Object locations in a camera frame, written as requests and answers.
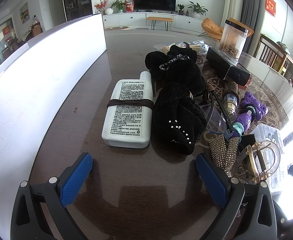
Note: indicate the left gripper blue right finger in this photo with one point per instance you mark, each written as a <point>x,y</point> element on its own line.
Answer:
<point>258,220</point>

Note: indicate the black lettered glove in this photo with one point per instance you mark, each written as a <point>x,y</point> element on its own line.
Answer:
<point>179,66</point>

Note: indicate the green potted plant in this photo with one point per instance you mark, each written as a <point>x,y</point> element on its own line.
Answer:
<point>198,10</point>

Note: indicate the white sunscreen bottle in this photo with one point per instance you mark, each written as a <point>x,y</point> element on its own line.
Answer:
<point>129,112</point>

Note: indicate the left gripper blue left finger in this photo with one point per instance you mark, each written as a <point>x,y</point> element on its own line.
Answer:
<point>28,219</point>

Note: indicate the orange lounge chair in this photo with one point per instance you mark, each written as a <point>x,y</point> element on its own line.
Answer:
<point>215,32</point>

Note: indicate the bag of wooden sticks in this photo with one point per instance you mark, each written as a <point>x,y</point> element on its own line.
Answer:
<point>199,46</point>

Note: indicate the wooden dining chair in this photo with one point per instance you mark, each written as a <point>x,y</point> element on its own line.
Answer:
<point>273,55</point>

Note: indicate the clear plastic jar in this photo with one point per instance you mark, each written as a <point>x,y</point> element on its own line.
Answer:
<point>233,39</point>

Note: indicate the red flowers white vase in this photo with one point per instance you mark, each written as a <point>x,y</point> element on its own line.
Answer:
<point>102,7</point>

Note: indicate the white tv cabinet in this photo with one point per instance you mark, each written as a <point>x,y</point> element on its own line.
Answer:
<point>135,20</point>

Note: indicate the black studded glove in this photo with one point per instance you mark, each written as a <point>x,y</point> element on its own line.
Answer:
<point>177,120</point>

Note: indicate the black rectangular box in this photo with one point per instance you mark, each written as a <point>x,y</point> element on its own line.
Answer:
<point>227,68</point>

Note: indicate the purple toy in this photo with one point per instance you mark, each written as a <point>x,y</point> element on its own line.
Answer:
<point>251,109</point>

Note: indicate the wooden bench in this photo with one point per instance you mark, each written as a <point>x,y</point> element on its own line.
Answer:
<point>154,20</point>

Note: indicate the black television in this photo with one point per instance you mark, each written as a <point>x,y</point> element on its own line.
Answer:
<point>166,5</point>

